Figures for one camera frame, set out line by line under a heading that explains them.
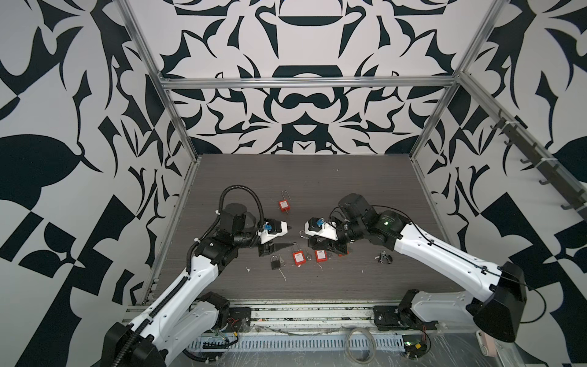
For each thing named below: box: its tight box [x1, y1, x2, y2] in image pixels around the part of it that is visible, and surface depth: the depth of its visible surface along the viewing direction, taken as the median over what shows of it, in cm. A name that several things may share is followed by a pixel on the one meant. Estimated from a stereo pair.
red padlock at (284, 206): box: [278, 189, 292, 215], surface depth 103 cm
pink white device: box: [475, 330, 497, 358], surface depth 69 cm
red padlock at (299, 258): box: [291, 250, 307, 267], surface depth 88 cm
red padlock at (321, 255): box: [314, 249, 328, 263], surface depth 88 cm
